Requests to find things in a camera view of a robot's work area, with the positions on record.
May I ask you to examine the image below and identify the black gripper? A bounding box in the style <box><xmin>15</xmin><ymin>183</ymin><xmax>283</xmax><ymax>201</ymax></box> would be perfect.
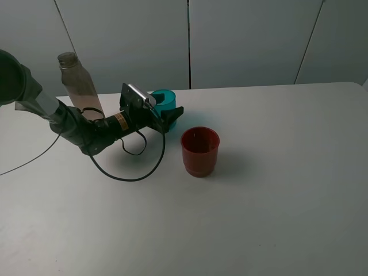
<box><xmin>118</xmin><ymin>91</ymin><xmax>184</xmax><ymax>133</ymax></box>

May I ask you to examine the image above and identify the teal translucent plastic cup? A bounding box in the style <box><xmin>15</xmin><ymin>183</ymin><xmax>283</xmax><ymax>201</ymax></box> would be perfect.
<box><xmin>154</xmin><ymin>89</ymin><xmax>176</xmax><ymax>115</ymax></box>

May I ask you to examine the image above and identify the clear plastic water bottle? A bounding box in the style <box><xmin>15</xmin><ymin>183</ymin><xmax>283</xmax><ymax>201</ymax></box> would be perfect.
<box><xmin>57</xmin><ymin>52</ymin><xmax>104</xmax><ymax>120</ymax></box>

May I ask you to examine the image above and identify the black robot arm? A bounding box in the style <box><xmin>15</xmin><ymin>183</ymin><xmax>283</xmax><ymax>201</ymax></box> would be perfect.
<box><xmin>1</xmin><ymin>51</ymin><xmax>184</xmax><ymax>156</ymax></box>

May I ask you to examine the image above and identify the red plastic cup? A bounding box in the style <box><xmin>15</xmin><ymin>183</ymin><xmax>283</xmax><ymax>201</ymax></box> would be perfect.
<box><xmin>181</xmin><ymin>126</ymin><xmax>220</xmax><ymax>178</ymax></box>

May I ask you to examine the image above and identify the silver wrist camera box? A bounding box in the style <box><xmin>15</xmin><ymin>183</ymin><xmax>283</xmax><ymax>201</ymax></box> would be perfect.
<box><xmin>119</xmin><ymin>83</ymin><xmax>156</xmax><ymax>110</ymax></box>

